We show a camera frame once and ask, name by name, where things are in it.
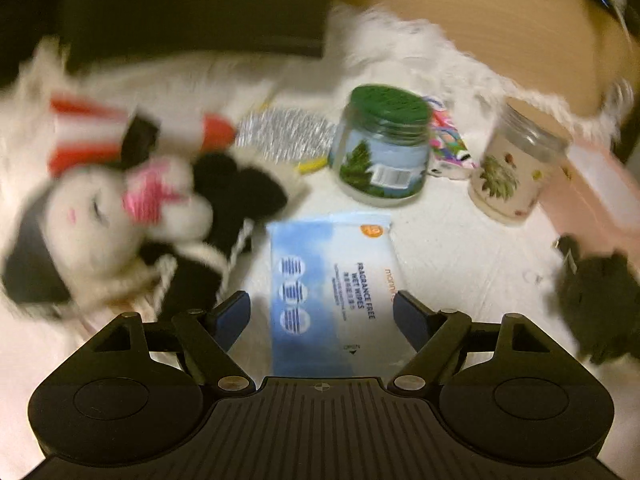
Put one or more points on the pink box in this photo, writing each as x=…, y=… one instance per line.
x=595, y=195

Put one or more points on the pink printed pouch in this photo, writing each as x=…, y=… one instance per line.
x=450, y=145

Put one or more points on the floral glass candle jar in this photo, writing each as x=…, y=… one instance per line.
x=510, y=180

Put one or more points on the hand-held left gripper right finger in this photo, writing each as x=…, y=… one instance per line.
x=406, y=315

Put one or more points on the white fluffy rug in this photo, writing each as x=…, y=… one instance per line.
x=475, y=260

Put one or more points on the blue wet wipes pack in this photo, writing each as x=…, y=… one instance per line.
x=325, y=285

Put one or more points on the silver glitter pouch yellow zipper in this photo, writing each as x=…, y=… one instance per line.
x=285, y=135

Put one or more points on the dark furniture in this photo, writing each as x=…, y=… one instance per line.
x=175, y=5

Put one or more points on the dark plush toy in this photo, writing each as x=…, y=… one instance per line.
x=600, y=295

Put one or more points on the red white striped cloth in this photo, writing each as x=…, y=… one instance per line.
x=85, y=125

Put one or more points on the green lid glass jar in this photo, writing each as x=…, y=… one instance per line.
x=380, y=155

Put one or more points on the black and white plush toy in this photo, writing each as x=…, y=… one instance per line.
x=90, y=230

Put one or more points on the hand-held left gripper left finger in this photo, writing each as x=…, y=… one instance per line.
x=235, y=312

